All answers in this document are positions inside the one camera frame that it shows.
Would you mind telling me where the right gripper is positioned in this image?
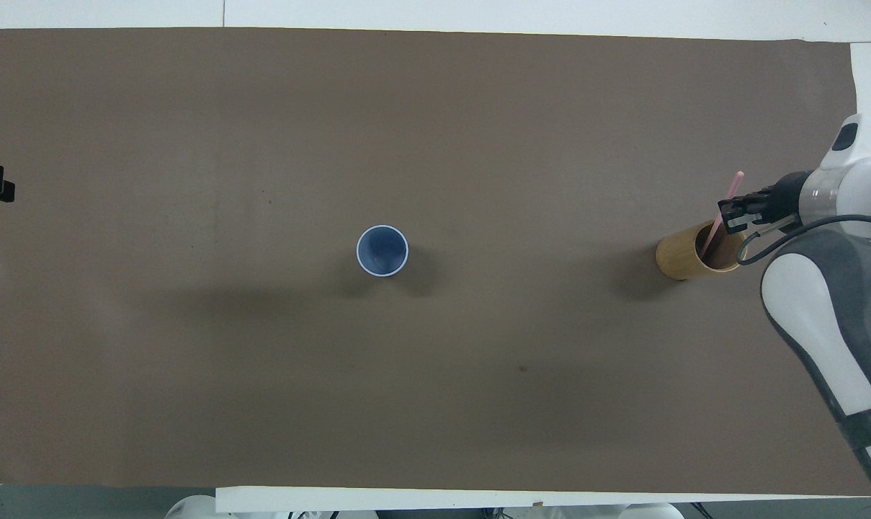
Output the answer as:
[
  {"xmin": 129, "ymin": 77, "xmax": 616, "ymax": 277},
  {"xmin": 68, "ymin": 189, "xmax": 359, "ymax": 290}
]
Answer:
[{"xmin": 718, "ymin": 171, "xmax": 813, "ymax": 237}]

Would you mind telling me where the pink straw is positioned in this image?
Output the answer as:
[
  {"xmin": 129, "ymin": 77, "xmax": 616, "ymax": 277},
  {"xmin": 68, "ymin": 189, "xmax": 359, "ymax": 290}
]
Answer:
[{"xmin": 699, "ymin": 171, "xmax": 745, "ymax": 260}]

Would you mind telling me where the bamboo cup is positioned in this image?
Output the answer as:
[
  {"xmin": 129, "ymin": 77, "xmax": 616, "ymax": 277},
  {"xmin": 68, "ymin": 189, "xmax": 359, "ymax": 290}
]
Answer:
[{"xmin": 655, "ymin": 221, "xmax": 748, "ymax": 280}]

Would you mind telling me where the blue cup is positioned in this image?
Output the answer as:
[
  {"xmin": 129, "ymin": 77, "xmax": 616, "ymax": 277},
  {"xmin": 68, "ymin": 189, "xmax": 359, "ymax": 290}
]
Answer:
[{"xmin": 356, "ymin": 225, "xmax": 410, "ymax": 278}]

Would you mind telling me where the black cable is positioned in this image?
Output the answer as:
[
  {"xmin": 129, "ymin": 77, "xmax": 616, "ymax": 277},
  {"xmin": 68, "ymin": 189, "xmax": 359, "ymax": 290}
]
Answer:
[{"xmin": 737, "ymin": 215, "xmax": 871, "ymax": 267}]

